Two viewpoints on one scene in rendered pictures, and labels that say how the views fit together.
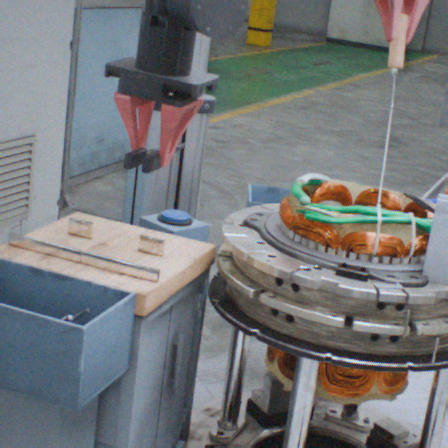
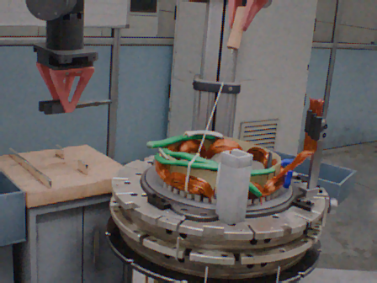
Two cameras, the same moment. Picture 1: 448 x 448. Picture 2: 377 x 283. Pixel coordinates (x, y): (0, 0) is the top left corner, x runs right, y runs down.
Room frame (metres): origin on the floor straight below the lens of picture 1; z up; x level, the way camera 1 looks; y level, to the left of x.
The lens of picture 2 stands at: (0.37, -0.51, 1.37)
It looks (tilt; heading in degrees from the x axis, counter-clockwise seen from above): 16 degrees down; 32
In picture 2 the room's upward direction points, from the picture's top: 5 degrees clockwise
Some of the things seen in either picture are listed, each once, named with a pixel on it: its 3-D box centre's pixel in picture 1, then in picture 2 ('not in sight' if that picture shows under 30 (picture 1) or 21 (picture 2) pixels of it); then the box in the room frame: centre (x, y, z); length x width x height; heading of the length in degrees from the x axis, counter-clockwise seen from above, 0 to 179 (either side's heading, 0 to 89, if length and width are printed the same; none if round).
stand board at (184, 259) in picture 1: (106, 258); (61, 172); (0.98, 0.13, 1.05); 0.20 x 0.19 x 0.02; 162
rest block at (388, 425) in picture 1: (395, 434); not in sight; (1.08, -0.26, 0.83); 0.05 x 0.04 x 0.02; 39
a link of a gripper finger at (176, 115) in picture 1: (158, 120); (65, 81); (0.94, 0.08, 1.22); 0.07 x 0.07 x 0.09; 72
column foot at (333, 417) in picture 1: (349, 419); not in sight; (1.15, -0.21, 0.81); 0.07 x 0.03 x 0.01; 68
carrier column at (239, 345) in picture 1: (237, 359); not in sight; (1.08, -0.04, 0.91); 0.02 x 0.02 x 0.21
